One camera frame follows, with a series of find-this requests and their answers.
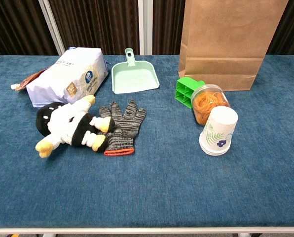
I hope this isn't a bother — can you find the green plastic grid block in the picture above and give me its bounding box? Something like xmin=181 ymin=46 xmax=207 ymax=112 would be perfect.
xmin=174 ymin=77 xmax=206 ymax=110

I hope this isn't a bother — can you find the clear jar of rubber bands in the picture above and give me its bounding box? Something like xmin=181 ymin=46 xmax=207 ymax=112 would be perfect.
xmin=190 ymin=83 xmax=231 ymax=126

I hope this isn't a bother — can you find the white floral paper cup stack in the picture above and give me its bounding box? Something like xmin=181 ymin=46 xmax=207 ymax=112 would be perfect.
xmin=198 ymin=106 xmax=238 ymax=157

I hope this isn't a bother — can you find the brown paper shopping bag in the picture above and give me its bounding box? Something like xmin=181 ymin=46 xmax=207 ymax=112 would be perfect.
xmin=178 ymin=0 xmax=290 ymax=91

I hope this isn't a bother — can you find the grey striped knit glove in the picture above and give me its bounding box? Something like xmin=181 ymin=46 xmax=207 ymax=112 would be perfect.
xmin=98 ymin=100 xmax=147 ymax=157

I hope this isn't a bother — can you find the mint green dustpan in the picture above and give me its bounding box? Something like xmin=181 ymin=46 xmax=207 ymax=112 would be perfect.
xmin=111 ymin=47 xmax=160 ymax=95

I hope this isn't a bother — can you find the blue felt table cover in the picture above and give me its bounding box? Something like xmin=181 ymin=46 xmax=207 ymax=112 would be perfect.
xmin=0 ymin=54 xmax=294 ymax=229

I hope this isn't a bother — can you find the black and white plush toy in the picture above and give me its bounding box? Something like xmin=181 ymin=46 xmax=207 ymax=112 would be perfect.
xmin=35 ymin=94 xmax=115 ymax=158

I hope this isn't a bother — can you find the white tissue pack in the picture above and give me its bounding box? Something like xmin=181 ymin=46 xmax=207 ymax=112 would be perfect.
xmin=26 ymin=46 xmax=109 ymax=109

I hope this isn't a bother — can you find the dark brown pleated curtain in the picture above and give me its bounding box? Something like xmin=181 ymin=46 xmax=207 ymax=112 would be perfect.
xmin=49 ymin=0 xmax=140 ymax=56
xmin=266 ymin=0 xmax=294 ymax=56
xmin=0 ymin=0 xmax=59 ymax=60
xmin=152 ymin=0 xmax=187 ymax=56

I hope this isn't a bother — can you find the orange spout pouch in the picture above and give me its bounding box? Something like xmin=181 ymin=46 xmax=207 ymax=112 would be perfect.
xmin=10 ymin=67 xmax=49 ymax=91

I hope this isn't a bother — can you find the white metal partition post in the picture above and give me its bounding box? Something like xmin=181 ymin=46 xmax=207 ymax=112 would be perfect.
xmin=37 ymin=0 xmax=66 ymax=56
xmin=138 ymin=0 xmax=153 ymax=56

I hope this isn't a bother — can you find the white metal table frame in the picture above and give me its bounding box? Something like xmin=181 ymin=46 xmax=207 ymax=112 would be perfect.
xmin=0 ymin=226 xmax=294 ymax=237

